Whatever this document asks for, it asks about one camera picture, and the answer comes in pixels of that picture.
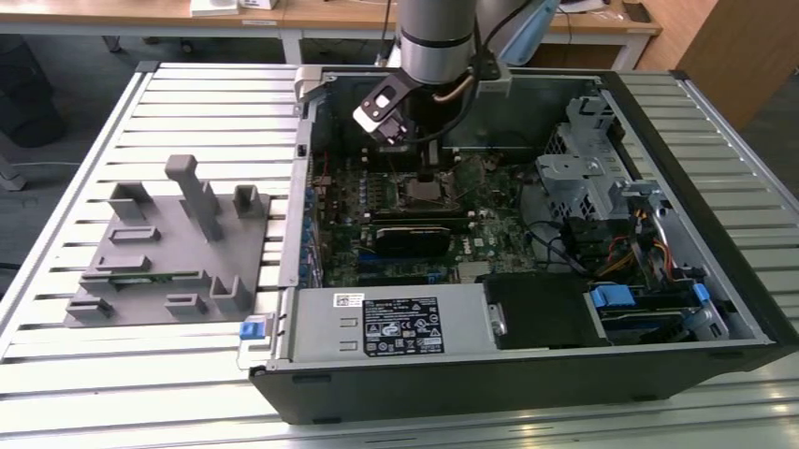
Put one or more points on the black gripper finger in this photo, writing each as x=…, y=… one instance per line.
x=433, y=159

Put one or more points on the CPU with silver top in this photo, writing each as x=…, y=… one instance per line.
x=431, y=192

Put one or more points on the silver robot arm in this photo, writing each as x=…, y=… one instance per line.
x=436, y=42

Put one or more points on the CPU socket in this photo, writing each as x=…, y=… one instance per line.
x=399, y=192

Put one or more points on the black RAM slot white clips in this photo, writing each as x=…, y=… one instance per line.
x=403, y=152
x=424, y=217
x=403, y=162

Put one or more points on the round coin battery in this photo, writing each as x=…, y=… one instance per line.
x=492, y=163

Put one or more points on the green motherboard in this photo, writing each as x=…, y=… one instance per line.
x=499, y=206

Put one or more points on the black graphics card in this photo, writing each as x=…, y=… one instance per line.
x=412, y=243

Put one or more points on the silver disk bay cage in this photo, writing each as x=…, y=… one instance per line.
x=564, y=184

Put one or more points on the silver chipset heatsink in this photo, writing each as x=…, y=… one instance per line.
x=472, y=271

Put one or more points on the white labelled box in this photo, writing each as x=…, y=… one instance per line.
x=259, y=4

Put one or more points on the grey parts rack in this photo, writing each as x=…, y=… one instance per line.
x=240, y=252

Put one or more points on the black plastic shroud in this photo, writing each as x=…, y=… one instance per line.
x=536, y=313

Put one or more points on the silver power supply unit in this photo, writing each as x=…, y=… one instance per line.
x=317, y=327

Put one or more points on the plain white box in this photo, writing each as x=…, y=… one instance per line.
x=215, y=7

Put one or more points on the blue case release latch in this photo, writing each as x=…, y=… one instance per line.
x=251, y=328

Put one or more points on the black PC case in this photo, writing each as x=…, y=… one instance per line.
x=436, y=393

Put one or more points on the wooden cabinet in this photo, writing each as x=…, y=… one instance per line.
x=736, y=56

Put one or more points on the green RAM stick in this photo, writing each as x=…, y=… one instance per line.
x=156, y=278

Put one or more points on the small blue latch clip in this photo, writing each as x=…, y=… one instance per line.
x=700, y=294

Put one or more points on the black bin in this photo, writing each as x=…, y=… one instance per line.
x=30, y=107

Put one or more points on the grey stand foot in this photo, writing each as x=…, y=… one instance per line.
x=10, y=180

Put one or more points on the small grey wrist camera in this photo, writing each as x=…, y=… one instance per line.
x=496, y=89

